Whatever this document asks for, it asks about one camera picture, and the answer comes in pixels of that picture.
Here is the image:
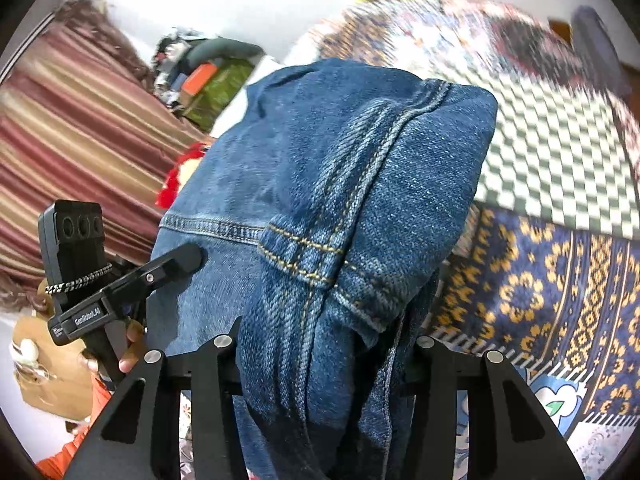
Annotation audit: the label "person's left hand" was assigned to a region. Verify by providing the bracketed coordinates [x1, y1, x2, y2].
[116, 321, 149, 375]

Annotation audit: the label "white cloth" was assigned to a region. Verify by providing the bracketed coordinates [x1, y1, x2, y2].
[209, 54, 283, 138]

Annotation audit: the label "orange box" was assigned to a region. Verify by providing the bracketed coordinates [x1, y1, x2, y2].
[179, 62, 219, 105]

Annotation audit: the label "red fuzzy cloth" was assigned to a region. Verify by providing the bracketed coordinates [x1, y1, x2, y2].
[154, 141, 212, 209]

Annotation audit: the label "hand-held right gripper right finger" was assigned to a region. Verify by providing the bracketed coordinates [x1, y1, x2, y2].
[399, 335, 587, 480]

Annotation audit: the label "orange cloth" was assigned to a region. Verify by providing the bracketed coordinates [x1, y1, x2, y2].
[35, 377, 115, 480]

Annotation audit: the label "striped maroon curtain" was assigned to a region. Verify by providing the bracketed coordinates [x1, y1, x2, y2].
[0, 0, 203, 313]

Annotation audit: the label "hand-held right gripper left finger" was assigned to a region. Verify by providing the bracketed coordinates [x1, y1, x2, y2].
[64, 316, 243, 480]

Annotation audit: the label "grey rolled bag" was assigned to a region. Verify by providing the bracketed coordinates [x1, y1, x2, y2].
[185, 36, 265, 68]

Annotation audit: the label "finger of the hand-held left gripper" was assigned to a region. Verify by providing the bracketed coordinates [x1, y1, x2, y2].
[127, 243, 204, 295]

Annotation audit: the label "blue denim jacket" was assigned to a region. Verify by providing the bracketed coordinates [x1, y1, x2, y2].
[145, 57, 499, 480]

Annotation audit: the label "brown paper bag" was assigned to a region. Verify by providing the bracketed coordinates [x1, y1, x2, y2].
[9, 280, 98, 413]

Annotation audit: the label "cluttered shelf items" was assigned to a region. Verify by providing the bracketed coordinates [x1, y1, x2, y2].
[150, 26, 202, 108]

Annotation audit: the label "patchwork printed blanket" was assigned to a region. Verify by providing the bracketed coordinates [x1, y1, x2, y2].
[177, 0, 640, 480]

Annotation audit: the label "blue-grey cushion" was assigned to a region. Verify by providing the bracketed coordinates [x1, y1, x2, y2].
[569, 4, 633, 103]

